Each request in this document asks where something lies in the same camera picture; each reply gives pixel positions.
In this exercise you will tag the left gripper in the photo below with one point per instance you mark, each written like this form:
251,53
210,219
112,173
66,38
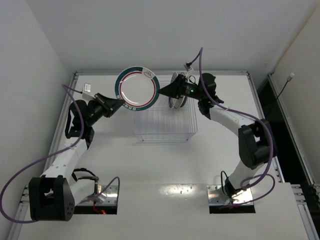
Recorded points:
104,104

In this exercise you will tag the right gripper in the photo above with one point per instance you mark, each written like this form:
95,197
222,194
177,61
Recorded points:
177,85

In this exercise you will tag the green red rimmed plate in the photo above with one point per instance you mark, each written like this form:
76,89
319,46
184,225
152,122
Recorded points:
170,102
138,87

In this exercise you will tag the dark green patterned plate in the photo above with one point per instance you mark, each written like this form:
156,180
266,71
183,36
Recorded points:
185,101

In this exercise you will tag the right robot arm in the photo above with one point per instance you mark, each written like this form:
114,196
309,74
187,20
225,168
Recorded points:
255,139

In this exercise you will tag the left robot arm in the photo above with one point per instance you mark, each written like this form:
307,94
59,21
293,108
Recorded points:
51,196

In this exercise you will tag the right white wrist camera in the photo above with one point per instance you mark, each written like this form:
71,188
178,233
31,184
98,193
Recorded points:
188,76

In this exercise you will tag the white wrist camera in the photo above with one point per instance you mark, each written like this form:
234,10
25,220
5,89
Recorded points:
188,76
86,92

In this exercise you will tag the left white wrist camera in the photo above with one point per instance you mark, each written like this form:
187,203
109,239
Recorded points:
86,92

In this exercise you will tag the white wire dish rack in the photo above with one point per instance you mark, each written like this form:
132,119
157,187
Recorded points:
160,123

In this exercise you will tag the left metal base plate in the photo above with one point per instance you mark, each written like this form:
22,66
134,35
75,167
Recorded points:
108,198

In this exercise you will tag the metal base plate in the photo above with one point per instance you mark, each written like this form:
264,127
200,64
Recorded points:
108,198
216,197

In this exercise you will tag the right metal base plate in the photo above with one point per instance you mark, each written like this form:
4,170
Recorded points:
216,197

